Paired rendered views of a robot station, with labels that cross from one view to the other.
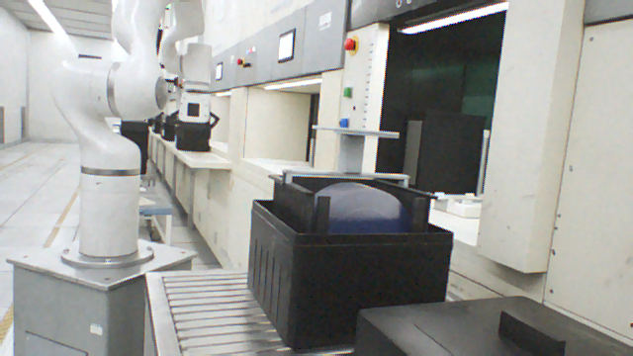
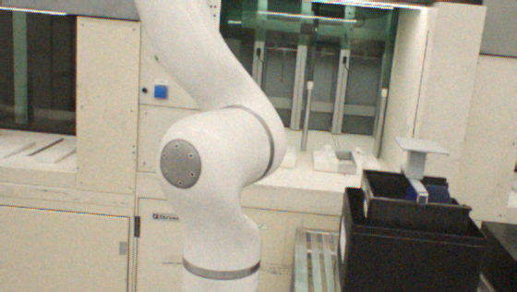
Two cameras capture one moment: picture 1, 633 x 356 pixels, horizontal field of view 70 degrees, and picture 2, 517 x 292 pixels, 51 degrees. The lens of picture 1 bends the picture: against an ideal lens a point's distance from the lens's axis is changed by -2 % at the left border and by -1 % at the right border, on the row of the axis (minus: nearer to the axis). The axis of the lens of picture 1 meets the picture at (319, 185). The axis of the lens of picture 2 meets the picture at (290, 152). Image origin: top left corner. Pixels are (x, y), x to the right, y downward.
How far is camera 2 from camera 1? 130 cm
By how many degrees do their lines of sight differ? 65
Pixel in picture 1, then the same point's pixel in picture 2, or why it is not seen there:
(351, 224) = not seen: hidden behind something
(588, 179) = (475, 144)
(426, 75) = not seen: hidden behind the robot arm
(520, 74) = (447, 82)
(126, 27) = (226, 54)
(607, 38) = (487, 64)
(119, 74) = (273, 133)
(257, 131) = not seen: outside the picture
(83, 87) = (253, 164)
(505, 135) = (435, 122)
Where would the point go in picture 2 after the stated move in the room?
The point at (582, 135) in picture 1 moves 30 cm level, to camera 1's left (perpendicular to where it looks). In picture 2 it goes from (471, 119) to (455, 135)
